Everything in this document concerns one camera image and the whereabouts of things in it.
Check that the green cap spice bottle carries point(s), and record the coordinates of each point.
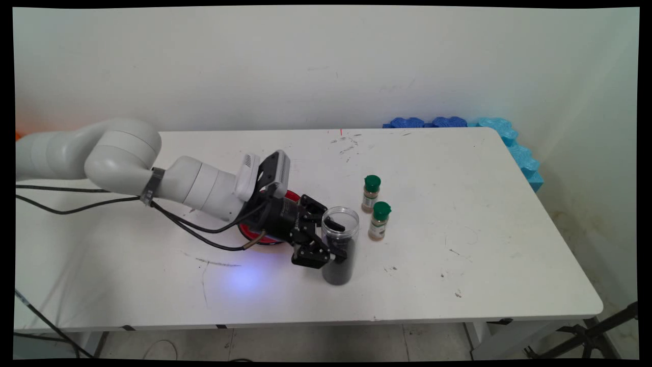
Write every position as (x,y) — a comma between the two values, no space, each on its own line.
(370,196)
(379,224)

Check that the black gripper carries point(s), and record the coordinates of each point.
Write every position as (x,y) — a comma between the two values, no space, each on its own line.
(277,219)

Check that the dark blue foam block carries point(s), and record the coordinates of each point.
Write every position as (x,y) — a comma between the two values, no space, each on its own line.
(406,123)
(448,122)

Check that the white table leg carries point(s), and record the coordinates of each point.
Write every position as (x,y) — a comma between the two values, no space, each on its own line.
(89,344)
(509,339)

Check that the light blue foam block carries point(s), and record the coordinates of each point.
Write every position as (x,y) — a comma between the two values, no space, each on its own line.
(527,165)
(496,127)

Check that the orange foam block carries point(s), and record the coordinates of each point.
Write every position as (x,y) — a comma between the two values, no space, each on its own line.
(19,135)

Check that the black tripod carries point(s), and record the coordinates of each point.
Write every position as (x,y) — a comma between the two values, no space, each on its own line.
(591,336)

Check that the clear jar with black seeds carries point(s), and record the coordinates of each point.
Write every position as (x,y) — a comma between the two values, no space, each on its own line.
(338,275)

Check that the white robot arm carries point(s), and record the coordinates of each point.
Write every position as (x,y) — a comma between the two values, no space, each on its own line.
(122,153)

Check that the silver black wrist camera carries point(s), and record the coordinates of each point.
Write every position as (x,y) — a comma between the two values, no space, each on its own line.
(277,171)

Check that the red bowl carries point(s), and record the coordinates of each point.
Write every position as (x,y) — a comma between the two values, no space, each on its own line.
(249,236)

